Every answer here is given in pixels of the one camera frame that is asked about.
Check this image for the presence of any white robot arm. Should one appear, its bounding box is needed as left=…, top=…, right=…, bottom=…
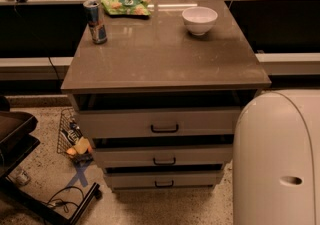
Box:
left=233, top=90, right=320, bottom=225

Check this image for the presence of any white bowl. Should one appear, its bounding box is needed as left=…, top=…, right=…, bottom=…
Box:
left=182, top=6, right=218, bottom=35

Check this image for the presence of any green snack bag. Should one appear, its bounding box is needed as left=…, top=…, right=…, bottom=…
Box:
left=101, top=0, right=150, bottom=16

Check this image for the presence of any blue tape cross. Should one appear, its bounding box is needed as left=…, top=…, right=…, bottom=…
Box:
left=67, top=161, right=91, bottom=187

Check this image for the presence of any blue silver drink can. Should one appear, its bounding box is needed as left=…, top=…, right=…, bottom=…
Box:
left=83, top=0, right=107, bottom=44

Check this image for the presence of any black cart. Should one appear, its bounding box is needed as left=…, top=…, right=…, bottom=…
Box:
left=0, top=96, right=102, bottom=225

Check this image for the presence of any top drawer black handle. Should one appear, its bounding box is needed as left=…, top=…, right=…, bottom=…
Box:
left=150, top=124, right=179, bottom=134

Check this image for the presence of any drawer black handle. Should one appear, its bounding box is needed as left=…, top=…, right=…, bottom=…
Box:
left=153, top=157, right=176, bottom=166
left=150, top=124, right=179, bottom=134
left=154, top=180, right=174, bottom=188

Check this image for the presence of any middle drawer black handle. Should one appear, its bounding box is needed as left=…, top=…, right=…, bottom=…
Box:
left=153, top=157, right=176, bottom=166

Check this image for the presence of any bottom drawer black handle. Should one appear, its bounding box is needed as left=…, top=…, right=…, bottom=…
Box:
left=154, top=180, right=174, bottom=188

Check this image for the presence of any wire basket with snacks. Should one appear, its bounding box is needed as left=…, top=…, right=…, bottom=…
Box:
left=57, top=108, right=92, bottom=163

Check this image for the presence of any black floor cable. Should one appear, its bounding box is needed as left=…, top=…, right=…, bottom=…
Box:
left=44, top=185, right=86, bottom=215

